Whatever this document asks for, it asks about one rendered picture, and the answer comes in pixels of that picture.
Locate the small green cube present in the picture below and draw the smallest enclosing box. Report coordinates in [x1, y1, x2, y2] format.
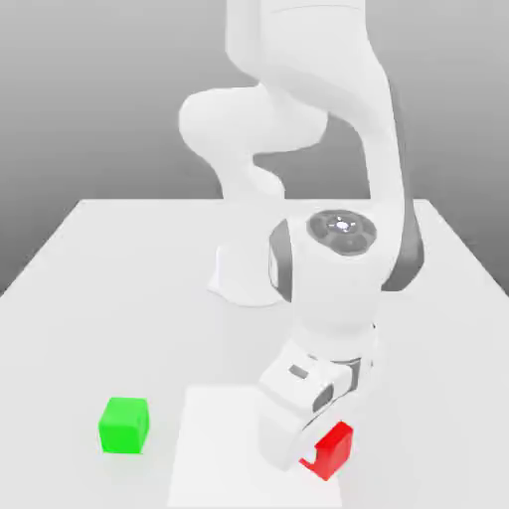
[97, 396, 150, 455]

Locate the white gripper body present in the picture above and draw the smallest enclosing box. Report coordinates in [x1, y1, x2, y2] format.
[256, 396, 322, 473]

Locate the small red cube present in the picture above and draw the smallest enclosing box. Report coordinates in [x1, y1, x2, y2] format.
[298, 421, 354, 482]

